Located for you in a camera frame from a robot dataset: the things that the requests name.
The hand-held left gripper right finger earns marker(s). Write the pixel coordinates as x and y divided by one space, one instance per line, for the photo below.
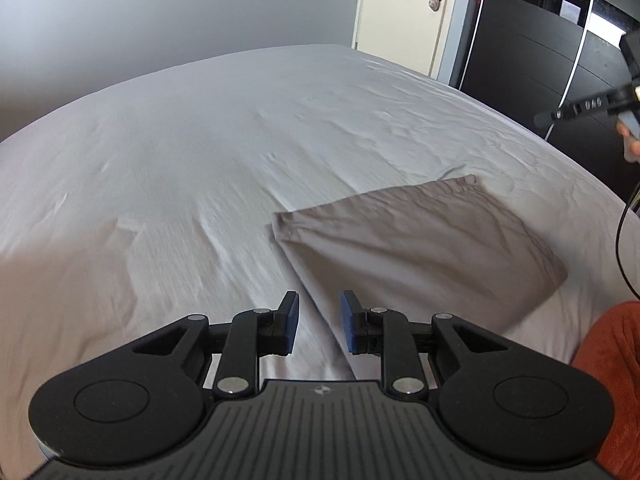
350 325

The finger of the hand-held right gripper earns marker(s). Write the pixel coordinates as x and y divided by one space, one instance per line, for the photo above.
575 109

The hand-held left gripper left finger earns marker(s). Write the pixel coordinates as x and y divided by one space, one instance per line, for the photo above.
291 322

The taupe cloth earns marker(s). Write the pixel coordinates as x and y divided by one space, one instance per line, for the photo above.
425 245

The person's right hand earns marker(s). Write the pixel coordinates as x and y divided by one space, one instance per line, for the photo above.
631 147

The black wardrobe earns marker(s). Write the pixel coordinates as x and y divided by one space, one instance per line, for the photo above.
530 50

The white paper note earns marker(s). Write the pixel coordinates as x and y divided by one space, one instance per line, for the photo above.
570 10

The cream door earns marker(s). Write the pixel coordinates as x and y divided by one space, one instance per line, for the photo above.
395 15

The bed with grey sheet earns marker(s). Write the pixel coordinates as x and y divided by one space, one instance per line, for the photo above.
200 135

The orange cloth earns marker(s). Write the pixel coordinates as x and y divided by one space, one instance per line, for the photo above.
612 360

